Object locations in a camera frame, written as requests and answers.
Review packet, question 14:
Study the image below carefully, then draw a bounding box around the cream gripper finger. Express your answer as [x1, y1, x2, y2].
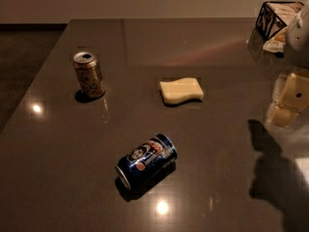
[269, 72, 309, 127]

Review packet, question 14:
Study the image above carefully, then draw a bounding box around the blue pepsi can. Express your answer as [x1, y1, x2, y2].
[115, 133, 178, 190]

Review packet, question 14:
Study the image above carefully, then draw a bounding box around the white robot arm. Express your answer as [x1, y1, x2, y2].
[267, 2, 309, 127]

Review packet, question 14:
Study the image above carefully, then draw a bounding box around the gold soda can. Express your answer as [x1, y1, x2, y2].
[73, 51, 105, 100]

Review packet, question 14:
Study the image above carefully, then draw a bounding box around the yellow sponge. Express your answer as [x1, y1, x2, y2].
[159, 77, 204, 104]

